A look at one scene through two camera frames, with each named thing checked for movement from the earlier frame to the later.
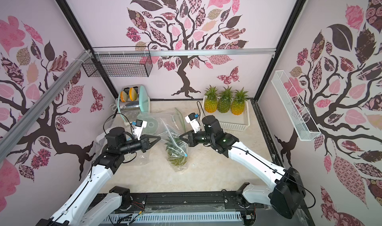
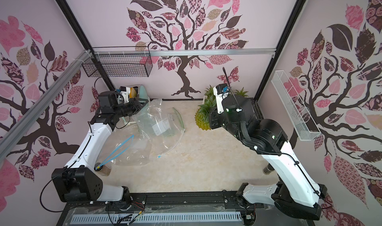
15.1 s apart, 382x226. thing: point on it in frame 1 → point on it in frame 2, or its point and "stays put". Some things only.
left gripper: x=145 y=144 → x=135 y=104
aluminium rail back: x=154 y=52 stays put
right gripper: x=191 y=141 → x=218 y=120
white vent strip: x=170 y=218 stays put
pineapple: x=211 y=99 stays put
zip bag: x=176 y=148 → x=160 y=135
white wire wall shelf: x=303 y=121 stays put
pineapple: x=176 y=151 → x=202 y=114
